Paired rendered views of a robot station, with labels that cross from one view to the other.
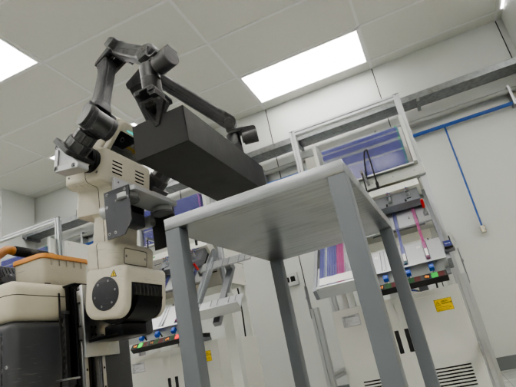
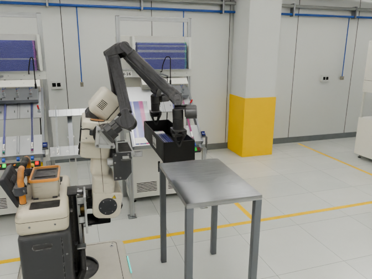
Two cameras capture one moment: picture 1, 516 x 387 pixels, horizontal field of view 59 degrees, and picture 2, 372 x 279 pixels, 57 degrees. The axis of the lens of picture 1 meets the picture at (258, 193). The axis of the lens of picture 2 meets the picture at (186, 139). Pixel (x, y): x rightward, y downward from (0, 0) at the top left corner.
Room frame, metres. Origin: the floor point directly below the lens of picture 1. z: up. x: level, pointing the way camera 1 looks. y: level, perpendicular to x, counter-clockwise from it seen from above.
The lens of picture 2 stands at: (-0.31, 1.25, 1.61)
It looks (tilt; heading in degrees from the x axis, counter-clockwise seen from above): 15 degrees down; 323
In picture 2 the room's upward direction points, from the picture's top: straight up
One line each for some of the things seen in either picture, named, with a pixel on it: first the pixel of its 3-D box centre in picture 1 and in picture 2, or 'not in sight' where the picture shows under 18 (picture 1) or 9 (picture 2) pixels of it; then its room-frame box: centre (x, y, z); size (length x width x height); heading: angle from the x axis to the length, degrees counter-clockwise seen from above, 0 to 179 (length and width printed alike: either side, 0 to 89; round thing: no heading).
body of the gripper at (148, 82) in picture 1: (152, 90); (177, 125); (1.12, 0.24, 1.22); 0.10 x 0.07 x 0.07; 161
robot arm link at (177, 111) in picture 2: (150, 72); (179, 113); (1.12, 0.23, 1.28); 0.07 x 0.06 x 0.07; 55
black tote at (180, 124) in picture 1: (209, 164); (166, 138); (1.39, 0.14, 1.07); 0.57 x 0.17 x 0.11; 161
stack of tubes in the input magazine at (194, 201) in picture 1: (176, 221); (5, 55); (3.26, 0.65, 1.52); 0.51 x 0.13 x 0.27; 71
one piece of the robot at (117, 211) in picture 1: (139, 213); (118, 155); (1.49, 0.42, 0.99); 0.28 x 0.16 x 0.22; 160
